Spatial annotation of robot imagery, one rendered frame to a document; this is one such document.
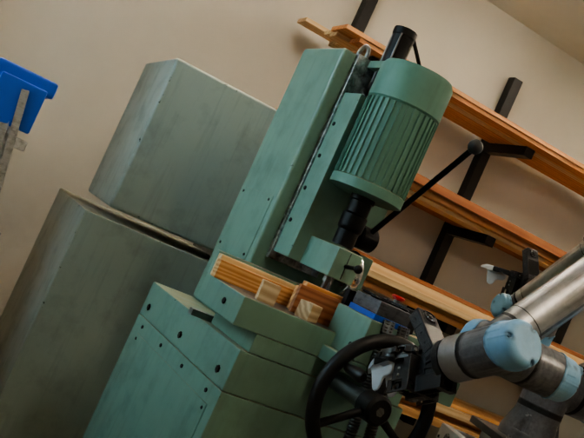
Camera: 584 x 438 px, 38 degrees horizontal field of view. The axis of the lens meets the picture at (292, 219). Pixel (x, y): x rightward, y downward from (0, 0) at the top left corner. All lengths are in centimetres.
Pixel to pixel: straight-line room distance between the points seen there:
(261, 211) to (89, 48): 214
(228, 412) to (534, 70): 367
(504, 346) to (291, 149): 96
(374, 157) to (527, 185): 326
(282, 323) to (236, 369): 13
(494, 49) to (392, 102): 304
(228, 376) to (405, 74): 75
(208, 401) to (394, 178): 62
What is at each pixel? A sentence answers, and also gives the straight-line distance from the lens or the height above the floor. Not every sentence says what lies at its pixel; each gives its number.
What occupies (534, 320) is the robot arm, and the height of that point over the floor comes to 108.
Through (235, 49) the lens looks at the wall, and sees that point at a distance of 421.
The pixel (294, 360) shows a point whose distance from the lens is 174.
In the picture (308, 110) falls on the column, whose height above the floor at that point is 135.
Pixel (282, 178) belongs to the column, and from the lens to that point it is 204.
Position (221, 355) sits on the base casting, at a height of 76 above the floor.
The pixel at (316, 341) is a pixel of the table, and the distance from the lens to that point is 175.
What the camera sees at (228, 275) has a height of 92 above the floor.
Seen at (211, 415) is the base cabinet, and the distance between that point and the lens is 170.
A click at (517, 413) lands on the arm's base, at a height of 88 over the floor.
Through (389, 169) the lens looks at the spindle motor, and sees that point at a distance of 185.
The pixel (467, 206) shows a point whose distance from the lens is 420.
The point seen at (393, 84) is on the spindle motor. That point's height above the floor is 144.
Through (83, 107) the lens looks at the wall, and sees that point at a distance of 404.
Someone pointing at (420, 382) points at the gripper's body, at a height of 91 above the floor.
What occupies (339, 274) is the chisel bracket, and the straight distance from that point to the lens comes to 187.
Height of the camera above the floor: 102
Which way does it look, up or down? 2 degrees up
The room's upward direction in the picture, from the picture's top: 24 degrees clockwise
